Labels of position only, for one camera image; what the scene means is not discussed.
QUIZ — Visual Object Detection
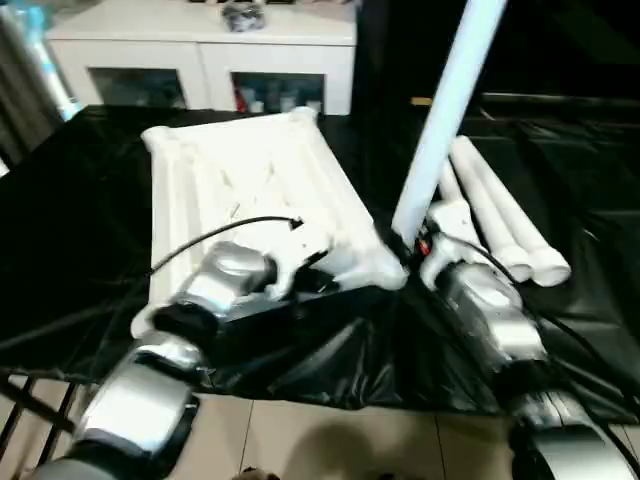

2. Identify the white plastic table leg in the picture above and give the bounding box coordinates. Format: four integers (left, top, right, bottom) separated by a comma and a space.
448, 137, 534, 282
391, 0, 510, 251
457, 134, 572, 287
437, 158, 464, 204

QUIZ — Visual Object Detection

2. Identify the black box with gold label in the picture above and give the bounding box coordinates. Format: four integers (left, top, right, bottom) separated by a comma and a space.
352, 0, 451, 121

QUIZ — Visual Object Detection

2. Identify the black plastic mat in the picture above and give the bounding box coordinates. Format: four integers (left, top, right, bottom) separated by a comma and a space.
0, 102, 640, 426

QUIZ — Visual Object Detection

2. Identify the white glass-door cabinet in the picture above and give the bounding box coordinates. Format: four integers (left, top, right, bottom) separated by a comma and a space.
44, 0, 359, 117

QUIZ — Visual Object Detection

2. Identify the dark grey bundle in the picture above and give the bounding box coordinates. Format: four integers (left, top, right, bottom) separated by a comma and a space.
222, 4, 269, 34

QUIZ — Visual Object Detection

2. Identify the blue patterned white roll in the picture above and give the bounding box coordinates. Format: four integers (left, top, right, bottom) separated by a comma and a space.
27, 0, 84, 119

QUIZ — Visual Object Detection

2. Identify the grey curtain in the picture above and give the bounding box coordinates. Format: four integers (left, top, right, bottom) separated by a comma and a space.
0, 0, 66, 166

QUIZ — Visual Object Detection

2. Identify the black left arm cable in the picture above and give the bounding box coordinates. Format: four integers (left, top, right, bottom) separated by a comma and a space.
148, 214, 306, 275

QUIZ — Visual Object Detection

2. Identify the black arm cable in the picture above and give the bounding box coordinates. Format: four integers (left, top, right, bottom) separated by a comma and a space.
148, 214, 306, 275
469, 239, 640, 451

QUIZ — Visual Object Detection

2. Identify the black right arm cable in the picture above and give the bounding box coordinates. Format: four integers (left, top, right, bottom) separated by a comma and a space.
469, 239, 640, 451

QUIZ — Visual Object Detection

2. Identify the black metal table frame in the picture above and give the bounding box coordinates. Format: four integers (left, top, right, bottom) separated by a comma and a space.
0, 369, 81, 451

